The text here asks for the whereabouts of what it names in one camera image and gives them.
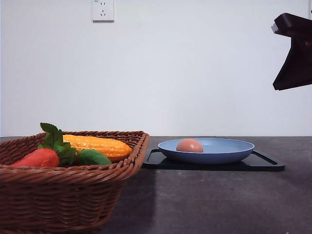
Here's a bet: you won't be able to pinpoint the dark plate-side gripper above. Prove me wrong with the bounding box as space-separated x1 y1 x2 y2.
271 13 312 90

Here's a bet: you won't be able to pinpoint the blue round plate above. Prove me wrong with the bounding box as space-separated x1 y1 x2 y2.
157 138 255 164

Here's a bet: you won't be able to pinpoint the brown egg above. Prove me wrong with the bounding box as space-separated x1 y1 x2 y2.
176 138 203 153

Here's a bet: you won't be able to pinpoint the brown wicker basket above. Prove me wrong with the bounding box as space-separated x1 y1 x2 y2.
0 131 150 234

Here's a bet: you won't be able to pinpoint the black serving tray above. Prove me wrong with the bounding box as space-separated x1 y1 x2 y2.
142 149 285 171

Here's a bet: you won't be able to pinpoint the green toy vegetable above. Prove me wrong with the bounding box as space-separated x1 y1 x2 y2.
78 149 112 165

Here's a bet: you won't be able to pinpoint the yellow toy corn cob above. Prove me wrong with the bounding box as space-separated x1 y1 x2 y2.
63 135 132 159

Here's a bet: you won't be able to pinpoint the green carrot leaves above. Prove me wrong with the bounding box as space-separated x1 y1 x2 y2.
38 123 77 165

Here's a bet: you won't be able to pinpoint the red toy carrot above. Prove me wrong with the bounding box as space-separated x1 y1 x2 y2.
11 148 59 167

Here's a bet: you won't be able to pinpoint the white wall socket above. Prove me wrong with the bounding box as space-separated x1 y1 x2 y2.
93 0 114 23

